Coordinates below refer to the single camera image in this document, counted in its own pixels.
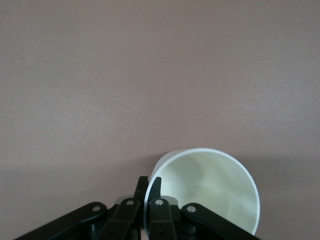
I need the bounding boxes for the brown table cover mat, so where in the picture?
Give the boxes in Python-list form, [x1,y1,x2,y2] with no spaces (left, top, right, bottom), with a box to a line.
[0,0,320,240]

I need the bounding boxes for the white plastic cup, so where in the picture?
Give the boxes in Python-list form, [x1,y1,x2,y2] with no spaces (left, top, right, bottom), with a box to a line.
[144,148,261,236]

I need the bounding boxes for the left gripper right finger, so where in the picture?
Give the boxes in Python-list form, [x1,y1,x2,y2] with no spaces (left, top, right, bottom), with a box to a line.
[147,176,261,240]

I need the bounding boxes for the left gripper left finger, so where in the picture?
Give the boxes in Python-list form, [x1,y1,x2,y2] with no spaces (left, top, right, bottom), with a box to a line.
[14,176,150,240]

